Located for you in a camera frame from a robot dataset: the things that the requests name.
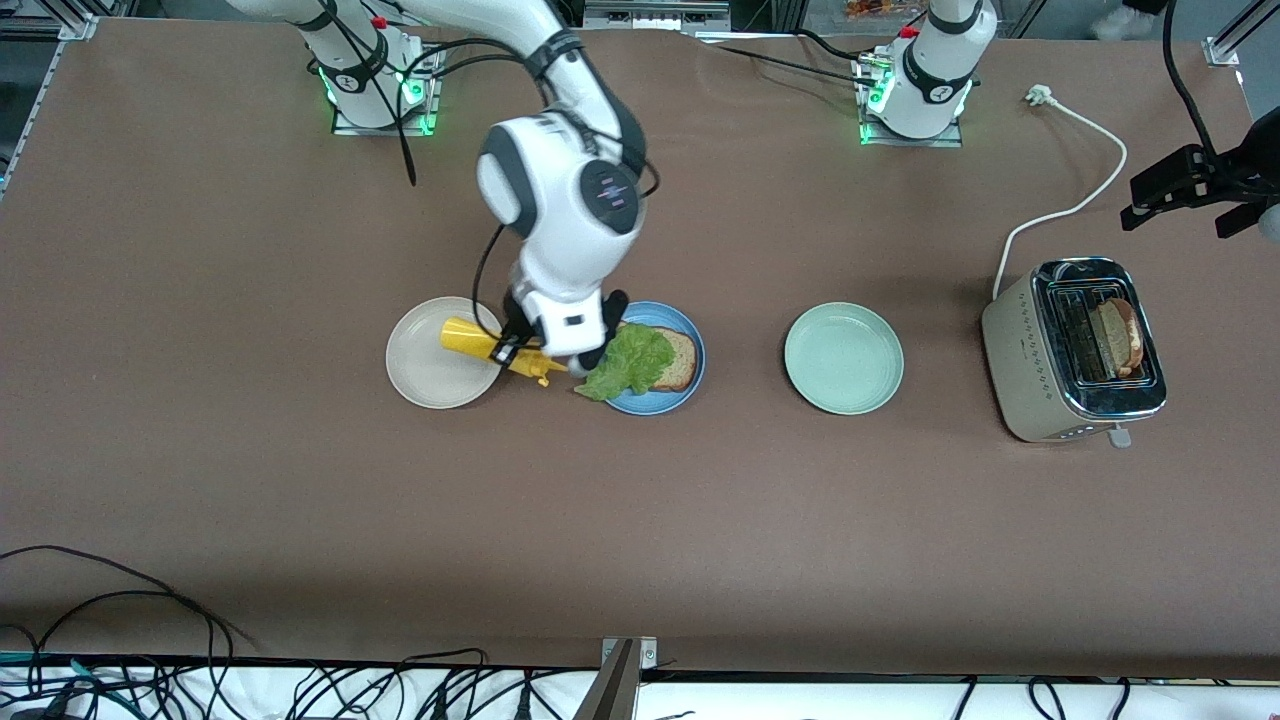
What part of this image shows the yellow mustard squeeze bottle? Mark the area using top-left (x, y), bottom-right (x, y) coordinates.
top-left (440, 317), bottom-right (569, 388)

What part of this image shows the green lettuce leaf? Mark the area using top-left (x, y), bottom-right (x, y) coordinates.
top-left (573, 322), bottom-right (677, 403)

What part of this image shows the brown bread slice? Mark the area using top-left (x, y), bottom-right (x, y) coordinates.
top-left (1088, 298), bottom-right (1144, 379)
top-left (620, 320), bottom-right (698, 393)

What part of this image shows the beige plate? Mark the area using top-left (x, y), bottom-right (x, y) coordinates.
top-left (385, 296), bottom-right (507, 410)

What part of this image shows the blue plate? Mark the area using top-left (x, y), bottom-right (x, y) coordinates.
top-left (584, 298), bottom-right (707, 413)

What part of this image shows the green plate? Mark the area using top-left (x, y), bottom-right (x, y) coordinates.
top-left (783, 302), bottom-right (906, 416)

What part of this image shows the chrome and beige toaster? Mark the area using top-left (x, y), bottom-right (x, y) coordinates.
top-left (980, 257), bottom-right (1168, 449)

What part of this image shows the grey metal box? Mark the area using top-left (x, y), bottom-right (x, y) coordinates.
top-left (583, 0), bottom-right (731, 31)

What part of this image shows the aluminium frame strut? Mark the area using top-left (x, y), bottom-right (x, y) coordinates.
top-left (1215, 0), bottom-right (1280, 56)

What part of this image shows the white toaster power cable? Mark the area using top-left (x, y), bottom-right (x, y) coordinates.
top-left (992, 84), bottom-right (1129, 301)

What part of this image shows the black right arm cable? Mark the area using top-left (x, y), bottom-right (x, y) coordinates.
top-left (320, 0), bottom-right (661, 336)

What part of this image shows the black cable tangle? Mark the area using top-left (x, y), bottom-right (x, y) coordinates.
top-left (0, 590), bottom-right (561, 720)

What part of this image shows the aluminium frame profile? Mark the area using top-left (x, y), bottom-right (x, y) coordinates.
top-left (572, 636), bottom-right (661, 720)

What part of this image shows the thin black base cable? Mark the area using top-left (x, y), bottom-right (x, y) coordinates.
top-left (685, 28), bottom-right (881, 91)

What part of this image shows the long black cable loop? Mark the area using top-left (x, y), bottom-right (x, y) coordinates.
top-left (0, 545), bottom-right (251, 661)

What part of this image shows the aluminium side rail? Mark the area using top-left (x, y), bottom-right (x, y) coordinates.
top-left (0, 40), bottom-right (53, 196)

